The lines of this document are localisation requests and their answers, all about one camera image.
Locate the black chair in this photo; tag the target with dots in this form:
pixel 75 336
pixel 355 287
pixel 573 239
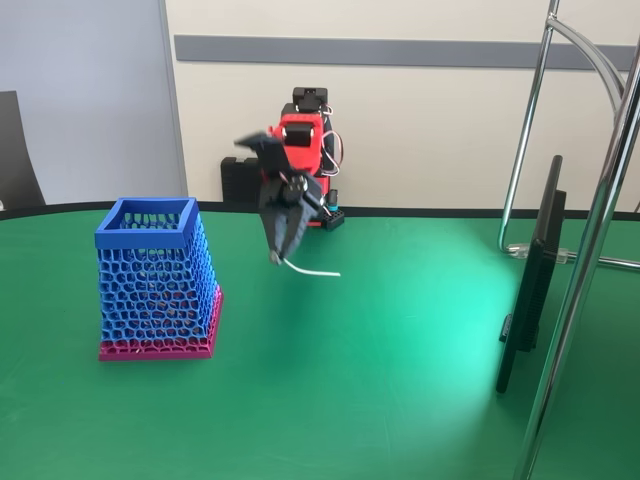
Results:
pixel 15 165

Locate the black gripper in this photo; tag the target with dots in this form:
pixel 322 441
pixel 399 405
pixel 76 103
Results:
pixel 286 216

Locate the black monitor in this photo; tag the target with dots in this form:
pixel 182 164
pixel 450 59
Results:
pixel 530 300

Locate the small camera on black mount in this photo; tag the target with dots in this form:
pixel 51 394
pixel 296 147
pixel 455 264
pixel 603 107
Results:
pixel 272 155

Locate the black perforated arm base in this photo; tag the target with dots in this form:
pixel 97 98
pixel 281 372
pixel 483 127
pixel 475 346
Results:
pixel 334 221

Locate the black plastic case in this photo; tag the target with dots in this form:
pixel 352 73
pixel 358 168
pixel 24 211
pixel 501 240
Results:
pixel 240 180

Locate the chrome tube stand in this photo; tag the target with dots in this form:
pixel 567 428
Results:
pixel 576 310

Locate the blue and magenta mesh basket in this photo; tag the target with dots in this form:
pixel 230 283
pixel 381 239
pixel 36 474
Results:
pixel 145 240

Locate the green table cloth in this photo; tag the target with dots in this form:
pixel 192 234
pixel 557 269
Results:
pixel 350 375

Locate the grey wall rail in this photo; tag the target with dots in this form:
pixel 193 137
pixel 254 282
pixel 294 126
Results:
pixel 350 52

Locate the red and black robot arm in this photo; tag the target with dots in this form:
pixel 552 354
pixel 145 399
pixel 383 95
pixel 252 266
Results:
pixel 305 155

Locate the clear plastic clip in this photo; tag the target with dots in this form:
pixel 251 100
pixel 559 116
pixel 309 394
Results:
pixel 564 256
pixel 519 249

